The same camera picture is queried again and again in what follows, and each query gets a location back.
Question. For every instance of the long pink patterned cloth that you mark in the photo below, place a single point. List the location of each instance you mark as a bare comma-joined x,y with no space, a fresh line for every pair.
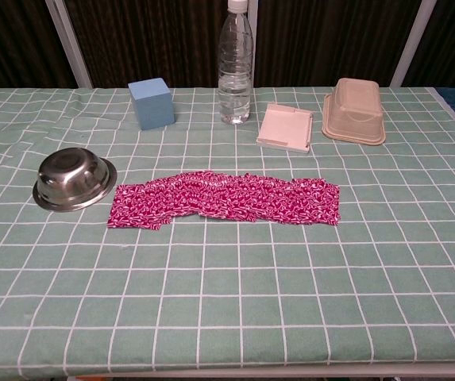
219,198

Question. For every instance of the white square tray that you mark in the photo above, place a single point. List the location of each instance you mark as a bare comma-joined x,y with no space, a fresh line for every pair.
282,127

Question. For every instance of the green checked tablecloth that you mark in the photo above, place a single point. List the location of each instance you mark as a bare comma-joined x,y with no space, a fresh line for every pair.
227,278

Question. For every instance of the light blue cube block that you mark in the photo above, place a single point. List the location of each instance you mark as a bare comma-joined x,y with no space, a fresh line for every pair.
155,107

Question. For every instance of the clear plastic water bottle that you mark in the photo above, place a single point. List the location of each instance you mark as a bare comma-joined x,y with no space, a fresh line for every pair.
235,79

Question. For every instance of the beige plastic food container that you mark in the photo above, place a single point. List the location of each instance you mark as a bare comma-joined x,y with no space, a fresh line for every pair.
354,111

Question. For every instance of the stainless steel bowl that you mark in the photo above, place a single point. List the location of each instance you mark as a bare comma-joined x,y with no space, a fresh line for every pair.
72,174

